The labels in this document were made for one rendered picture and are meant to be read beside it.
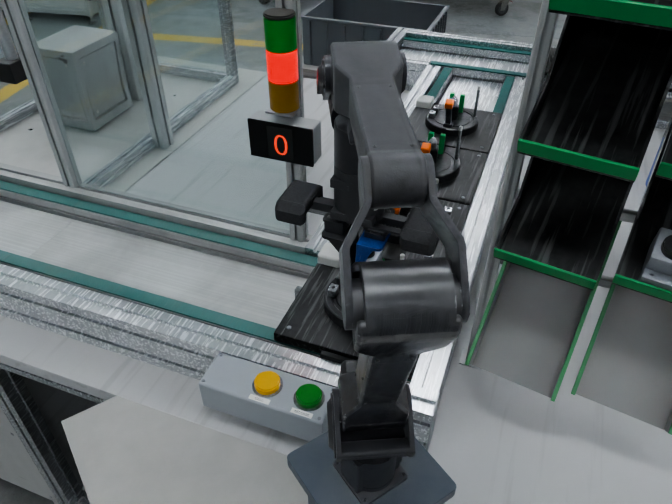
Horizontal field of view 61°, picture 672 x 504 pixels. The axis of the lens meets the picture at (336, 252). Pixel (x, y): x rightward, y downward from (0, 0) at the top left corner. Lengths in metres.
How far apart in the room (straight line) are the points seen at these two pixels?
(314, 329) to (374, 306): 0.62
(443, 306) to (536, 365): 0.55
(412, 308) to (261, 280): 0.81
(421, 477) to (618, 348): 0.37
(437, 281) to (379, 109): 0.15
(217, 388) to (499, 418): 0.47
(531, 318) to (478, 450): 0.23
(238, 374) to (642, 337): 0.60
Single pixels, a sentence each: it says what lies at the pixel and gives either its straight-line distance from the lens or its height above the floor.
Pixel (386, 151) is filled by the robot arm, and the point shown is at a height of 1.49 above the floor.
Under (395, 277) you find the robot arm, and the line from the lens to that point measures 0.37.
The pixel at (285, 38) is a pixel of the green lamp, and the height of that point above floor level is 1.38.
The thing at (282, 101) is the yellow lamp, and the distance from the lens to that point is 0.98.
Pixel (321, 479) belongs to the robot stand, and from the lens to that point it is 0.72.
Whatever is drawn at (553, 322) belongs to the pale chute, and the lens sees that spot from 0.92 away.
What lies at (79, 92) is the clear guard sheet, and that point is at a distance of 1.32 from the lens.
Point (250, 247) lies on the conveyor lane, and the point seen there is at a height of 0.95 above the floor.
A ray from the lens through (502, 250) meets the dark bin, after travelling 0.79.
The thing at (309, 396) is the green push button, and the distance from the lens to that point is 0.89.
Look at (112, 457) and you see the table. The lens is 1.03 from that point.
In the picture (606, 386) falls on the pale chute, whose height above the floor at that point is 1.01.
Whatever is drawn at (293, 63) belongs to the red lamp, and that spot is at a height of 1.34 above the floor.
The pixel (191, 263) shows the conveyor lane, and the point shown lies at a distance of 1.23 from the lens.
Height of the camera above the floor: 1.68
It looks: 39 degrees down
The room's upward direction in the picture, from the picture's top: straight up
